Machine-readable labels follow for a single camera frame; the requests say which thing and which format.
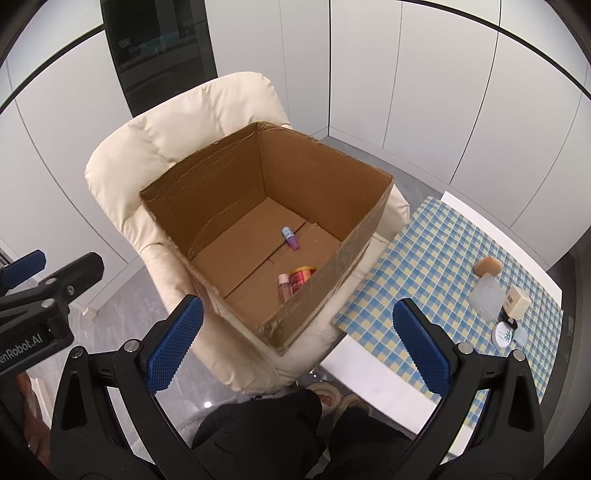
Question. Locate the cream cube box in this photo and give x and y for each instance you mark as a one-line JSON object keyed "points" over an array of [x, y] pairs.
{"points": [[517, 300]]}

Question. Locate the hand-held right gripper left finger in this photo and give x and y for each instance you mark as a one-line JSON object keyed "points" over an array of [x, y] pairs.
{"points": [[178, 344]]}

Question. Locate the small clear pink-capped bottle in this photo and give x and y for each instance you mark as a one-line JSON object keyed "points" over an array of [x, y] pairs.
{"points": [[283, 287]]}

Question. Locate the black round compact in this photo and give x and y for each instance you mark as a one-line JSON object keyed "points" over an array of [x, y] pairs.
{"points": [[505, 318]]}

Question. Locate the brown cardboard box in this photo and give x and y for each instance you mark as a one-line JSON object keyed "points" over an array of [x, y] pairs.
{"points": [[314, 175]]}

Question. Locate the white round tin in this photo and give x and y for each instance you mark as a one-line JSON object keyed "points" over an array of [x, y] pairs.
{"points": [[503, 336]]}

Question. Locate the purple lip balm tube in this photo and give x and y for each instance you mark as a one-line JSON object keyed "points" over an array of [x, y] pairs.
{"points": [[291, 237]]}

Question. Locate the translucent plastic pouch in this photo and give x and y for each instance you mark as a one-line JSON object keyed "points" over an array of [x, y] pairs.
{"points": [[486, 295]]}

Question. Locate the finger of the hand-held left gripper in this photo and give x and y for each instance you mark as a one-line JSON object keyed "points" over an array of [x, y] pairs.
{"points": [[23, 272], [69, 281]]}

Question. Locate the red metal can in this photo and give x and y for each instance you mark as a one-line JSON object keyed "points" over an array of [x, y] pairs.
{"points": [[302, 276]]}

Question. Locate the cream padded chair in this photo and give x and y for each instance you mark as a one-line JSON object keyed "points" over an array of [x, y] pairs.
{"points": [[138, 147]]}

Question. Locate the white low table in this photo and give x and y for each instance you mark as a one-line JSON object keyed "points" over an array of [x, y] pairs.
{"points": [[364, 369]]}

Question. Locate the dark glass cabinet door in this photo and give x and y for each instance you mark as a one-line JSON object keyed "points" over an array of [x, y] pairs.
{"points": [[157, 55]]}

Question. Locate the beige slipper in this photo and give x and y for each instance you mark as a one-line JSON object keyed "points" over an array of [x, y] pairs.
{"points": [[323, 396], [353, 403]]}

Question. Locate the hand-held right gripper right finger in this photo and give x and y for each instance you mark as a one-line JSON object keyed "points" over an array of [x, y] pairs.
{"points": [[420, 346]]}

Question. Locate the blue yellow checked tablecloth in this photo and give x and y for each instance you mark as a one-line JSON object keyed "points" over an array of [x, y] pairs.
{"points": [[415, 258]]}

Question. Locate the pale blue makeup puff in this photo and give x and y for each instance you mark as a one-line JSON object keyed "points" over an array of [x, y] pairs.
{"points": [[521, 335]]}

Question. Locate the white built-in cabinets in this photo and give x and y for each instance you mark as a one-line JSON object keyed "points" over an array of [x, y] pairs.
{"points": [[415, 92]]}

